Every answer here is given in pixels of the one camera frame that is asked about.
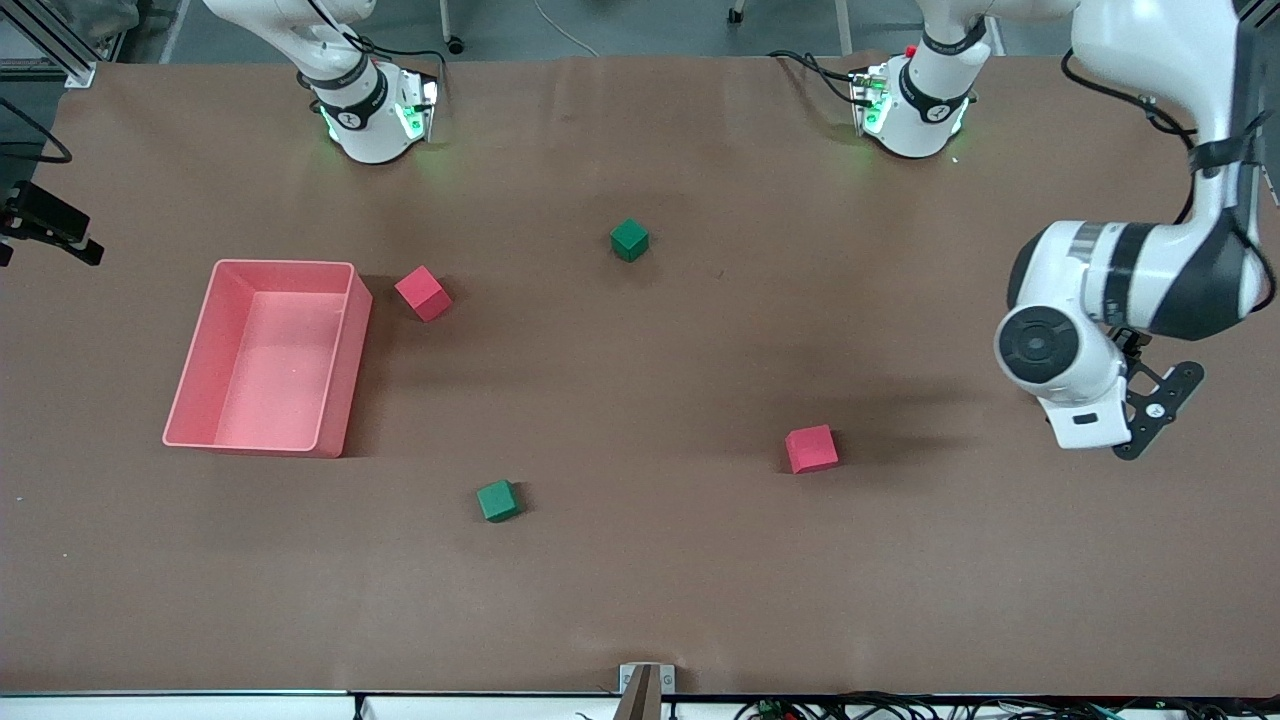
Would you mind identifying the grey cloth bundle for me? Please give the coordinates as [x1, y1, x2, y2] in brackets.
[40, 0, 141, 41]

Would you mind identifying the pink plastic bin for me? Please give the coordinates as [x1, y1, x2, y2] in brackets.
[162, 259, 374, 459]

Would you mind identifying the pink foam cube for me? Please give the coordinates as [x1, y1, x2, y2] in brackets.
[784, 424, 840, 475]
[394, 265, 454, 323]

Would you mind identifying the aluminium frame post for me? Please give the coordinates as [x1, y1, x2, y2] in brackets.
[15, 0, 98, 89]

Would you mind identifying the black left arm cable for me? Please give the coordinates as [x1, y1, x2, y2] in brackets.
[1060, 50, 1263, 226]

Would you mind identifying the black right base cable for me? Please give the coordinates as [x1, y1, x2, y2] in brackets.
[295, 0, 448, 76]

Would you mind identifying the black base cable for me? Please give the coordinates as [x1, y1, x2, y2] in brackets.
[767, 48, 871, 106]
[295, 0, 448, 76]

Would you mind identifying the black left base cable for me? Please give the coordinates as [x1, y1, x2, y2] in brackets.
[767, 48, 871, 106]

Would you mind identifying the tangled black cable bundle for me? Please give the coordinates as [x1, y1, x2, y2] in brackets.
[735, 690, 1280, 720]

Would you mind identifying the white floor cable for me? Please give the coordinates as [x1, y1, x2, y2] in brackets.
[530, 0, 603, 59]

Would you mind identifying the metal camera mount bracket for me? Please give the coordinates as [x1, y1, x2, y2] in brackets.
[618, 663, 677, 720]

